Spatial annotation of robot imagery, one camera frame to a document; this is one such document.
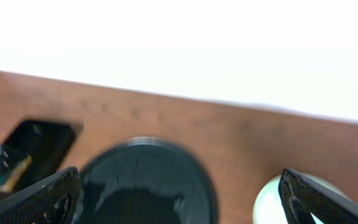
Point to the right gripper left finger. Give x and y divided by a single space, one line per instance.
50 200

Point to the round black tray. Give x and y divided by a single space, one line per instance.
146 180

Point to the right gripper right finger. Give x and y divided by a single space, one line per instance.
303 198

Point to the green yellow sponge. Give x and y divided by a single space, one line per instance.
11 171

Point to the black rectangular tray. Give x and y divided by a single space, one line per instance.
46 141

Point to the light blue plate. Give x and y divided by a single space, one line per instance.
268 207

